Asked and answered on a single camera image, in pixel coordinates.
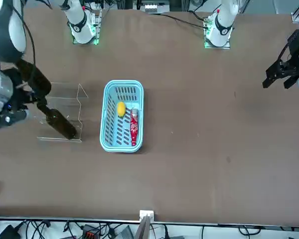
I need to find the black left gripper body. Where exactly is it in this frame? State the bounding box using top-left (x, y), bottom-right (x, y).
top-left (276, 30), bottom-right (299, 77)

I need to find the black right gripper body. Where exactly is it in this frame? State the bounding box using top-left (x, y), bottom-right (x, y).
top-left (1, 68), bottom-right (32, 112)

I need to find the brown sloped-shoulder wine bottle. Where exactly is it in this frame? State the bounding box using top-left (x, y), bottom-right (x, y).
top-left (16, 59), bottom-right (52, 100)

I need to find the brown straight-shouldered wine bottle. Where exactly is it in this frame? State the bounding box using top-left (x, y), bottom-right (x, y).
top-left (36, 98), bottom-right (78, 140)

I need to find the clear acrylic stepped shelf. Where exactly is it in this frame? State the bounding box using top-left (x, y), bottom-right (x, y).
top-left (36, 82), bottom-right (89, 143)

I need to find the yellow lemon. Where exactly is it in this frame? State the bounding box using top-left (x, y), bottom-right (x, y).
top-left (117, 101), bottom-right (127, 117)

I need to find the light blue plastic basket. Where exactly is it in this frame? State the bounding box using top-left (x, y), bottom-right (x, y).
top-left (99, 79), bottom-right (145, 153)

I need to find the red cola bottle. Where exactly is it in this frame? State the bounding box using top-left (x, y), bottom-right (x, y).
top-left (130, 108), bottom-right (140, 147)

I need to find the white post bracket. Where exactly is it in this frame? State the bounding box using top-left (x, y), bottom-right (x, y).
top-left (139, 210), bottom-right (155, 222)

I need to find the aluminium camera post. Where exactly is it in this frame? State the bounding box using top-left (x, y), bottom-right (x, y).
top-left (135, 215), bottom-right (152, 239)

